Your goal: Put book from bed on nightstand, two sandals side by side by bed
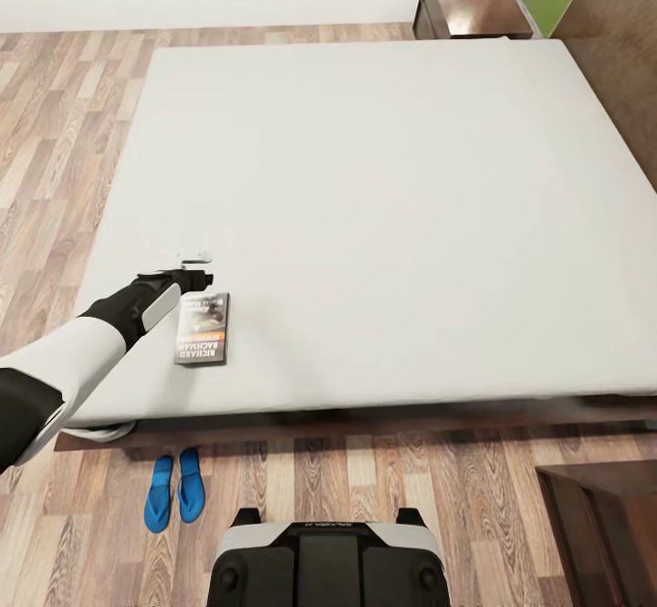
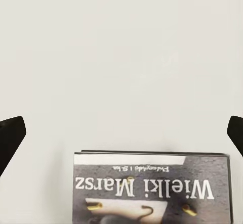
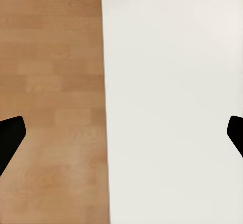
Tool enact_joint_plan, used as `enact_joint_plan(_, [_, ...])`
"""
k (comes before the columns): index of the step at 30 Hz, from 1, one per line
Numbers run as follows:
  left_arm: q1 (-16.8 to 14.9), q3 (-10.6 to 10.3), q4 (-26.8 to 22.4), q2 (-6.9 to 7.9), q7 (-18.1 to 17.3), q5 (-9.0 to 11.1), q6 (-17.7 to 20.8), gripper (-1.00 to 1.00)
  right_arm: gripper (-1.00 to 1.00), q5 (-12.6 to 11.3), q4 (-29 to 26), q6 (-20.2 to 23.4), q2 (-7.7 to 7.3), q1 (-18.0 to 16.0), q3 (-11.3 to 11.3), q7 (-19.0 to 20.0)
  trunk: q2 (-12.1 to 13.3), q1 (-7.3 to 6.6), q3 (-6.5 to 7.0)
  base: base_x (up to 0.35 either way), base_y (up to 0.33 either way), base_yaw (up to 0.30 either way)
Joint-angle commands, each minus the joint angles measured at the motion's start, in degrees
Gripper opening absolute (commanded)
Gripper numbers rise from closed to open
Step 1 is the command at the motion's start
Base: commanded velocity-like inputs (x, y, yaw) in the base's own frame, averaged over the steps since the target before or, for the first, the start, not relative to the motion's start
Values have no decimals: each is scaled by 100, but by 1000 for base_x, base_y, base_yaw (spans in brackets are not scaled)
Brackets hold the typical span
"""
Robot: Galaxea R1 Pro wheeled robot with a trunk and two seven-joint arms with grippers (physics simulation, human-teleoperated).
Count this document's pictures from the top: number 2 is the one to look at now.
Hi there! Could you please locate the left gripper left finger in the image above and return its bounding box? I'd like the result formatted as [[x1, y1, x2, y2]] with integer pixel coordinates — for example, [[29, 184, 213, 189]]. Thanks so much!
[[0, 116, 26, 176]]

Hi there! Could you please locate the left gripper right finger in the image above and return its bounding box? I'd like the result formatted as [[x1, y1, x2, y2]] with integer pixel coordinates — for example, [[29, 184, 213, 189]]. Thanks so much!
[[227, 116, 243, 156]]

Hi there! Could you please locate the hardback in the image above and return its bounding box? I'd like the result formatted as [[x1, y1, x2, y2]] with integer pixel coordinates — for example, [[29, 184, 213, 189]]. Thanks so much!
[[72, 150, 234, 224]]

